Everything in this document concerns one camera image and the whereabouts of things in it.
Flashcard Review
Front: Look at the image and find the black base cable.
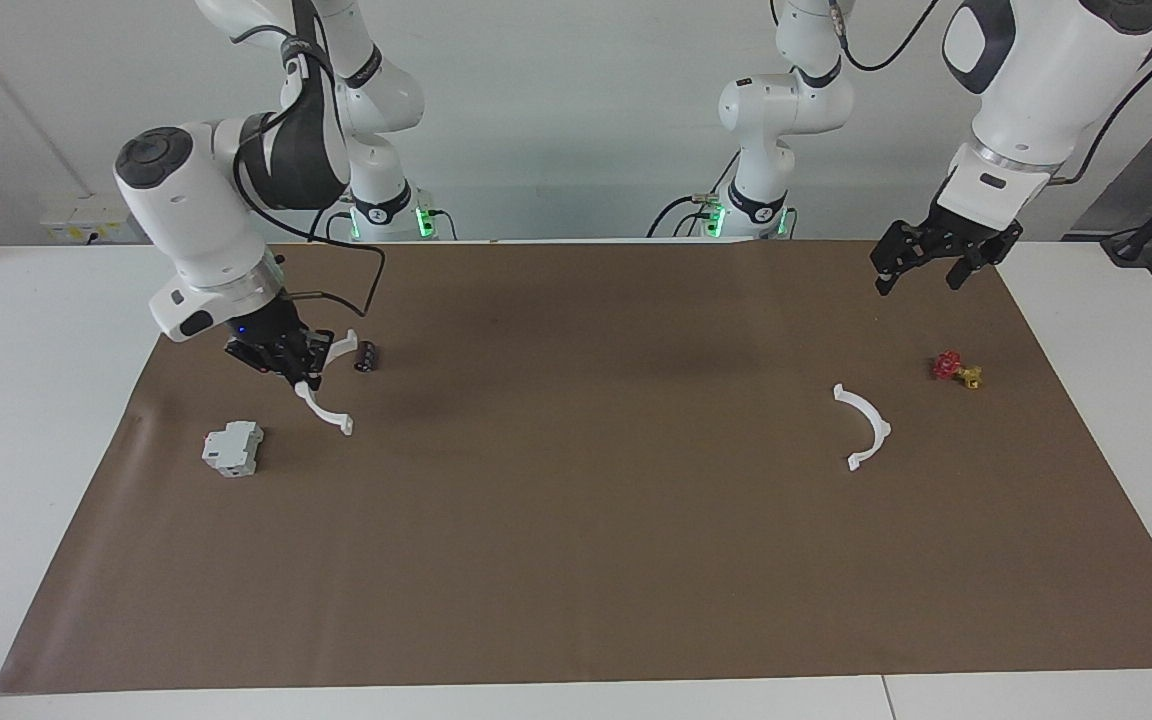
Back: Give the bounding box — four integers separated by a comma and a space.
646, 150, 742, 241
306, 195, 357, 243

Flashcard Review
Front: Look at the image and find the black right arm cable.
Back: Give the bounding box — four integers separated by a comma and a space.
231, 0, 387, 321

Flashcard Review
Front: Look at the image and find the brown table mat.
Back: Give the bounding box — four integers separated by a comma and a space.
0, 238, 1152, 696

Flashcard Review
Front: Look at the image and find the black right base cable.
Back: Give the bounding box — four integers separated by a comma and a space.
306, 195, 357, 243

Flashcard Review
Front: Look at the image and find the white circuit breaker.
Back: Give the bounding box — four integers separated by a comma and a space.
202, 421, 265, 478

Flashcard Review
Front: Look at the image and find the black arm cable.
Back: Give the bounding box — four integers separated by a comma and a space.
831, 0, 1152, 186
231, 0, 387, 321

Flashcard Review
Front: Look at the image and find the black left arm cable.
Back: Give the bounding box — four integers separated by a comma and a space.
831, 0, 1152, 186

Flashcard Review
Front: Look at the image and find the red handle brass valve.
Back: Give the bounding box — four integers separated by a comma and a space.
931, 350, 984, 390

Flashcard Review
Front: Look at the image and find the white wall power socket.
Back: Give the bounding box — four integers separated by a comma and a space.
41, 195, 152, 244

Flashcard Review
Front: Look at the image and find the white half pipe clamp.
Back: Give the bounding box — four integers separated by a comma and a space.
294, 328, 361, 438
833, 383, 892, 472

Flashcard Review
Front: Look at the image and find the black left base cable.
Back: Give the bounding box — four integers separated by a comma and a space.
646, 150, 742, 241

